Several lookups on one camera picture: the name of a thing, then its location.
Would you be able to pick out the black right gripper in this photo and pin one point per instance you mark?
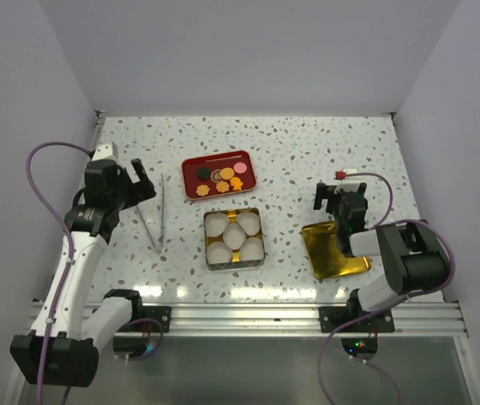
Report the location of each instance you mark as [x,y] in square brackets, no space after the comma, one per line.
[321,193]

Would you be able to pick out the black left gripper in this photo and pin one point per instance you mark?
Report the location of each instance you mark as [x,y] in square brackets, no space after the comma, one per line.
[138,191]

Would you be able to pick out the black round cookie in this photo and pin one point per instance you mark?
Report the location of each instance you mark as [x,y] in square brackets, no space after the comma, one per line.
[203,173]

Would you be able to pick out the orange flower cookie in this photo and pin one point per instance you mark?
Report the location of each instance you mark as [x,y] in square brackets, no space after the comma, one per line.
[203,190]

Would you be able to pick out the metal tongs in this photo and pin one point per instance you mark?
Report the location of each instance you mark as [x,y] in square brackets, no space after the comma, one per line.
[151,213]

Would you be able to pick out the pink round cookie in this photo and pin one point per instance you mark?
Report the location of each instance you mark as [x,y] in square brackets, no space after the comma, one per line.
[240,168]

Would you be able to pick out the green square cookie tin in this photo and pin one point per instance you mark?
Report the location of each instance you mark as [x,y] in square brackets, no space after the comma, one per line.
[235,263]

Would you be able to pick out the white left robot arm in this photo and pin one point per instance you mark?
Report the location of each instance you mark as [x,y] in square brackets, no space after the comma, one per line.
[62,347]

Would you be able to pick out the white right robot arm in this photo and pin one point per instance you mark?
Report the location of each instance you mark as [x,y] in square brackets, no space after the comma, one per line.
[415,258]

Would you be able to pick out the gold tin lid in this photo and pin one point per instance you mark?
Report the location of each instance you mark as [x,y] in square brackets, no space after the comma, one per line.
[324,255]

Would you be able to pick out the red tray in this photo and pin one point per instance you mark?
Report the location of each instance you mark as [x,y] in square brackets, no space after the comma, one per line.
[216,162]

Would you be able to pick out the orange round cookie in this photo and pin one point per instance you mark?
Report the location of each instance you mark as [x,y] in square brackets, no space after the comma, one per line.
[227,174]

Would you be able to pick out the white paper cup top-right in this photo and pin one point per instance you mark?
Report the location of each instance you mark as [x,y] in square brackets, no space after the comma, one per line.
[250,222]

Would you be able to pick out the white paper cup top-left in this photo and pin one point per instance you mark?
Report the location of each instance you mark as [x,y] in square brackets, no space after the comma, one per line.
[215,224]

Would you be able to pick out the white paper cup bottom-right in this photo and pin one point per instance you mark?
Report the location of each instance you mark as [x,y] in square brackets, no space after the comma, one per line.
[252,250]

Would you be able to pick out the white paper cup centre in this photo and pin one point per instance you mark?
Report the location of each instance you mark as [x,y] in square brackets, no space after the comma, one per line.
[234,236]

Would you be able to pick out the white paper cup bottom-left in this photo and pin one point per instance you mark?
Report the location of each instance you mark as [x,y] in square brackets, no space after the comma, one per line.
[218,253]

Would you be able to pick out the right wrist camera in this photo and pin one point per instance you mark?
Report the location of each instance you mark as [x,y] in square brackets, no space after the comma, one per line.
[350,185]

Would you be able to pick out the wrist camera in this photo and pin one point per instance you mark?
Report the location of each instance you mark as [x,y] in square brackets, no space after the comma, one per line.
[350,185]
[107,151]

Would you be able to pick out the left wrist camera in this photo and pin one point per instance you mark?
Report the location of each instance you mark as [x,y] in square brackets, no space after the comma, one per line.
[107,151]

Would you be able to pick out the black right base bracket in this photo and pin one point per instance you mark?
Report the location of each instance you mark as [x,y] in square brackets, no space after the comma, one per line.
[331,317]

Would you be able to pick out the black base bracket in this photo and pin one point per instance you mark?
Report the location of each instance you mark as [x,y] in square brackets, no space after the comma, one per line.
[331,317]
[160,313]

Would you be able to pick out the black left base bracket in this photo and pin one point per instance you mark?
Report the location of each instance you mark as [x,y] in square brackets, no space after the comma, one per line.
[160,313]

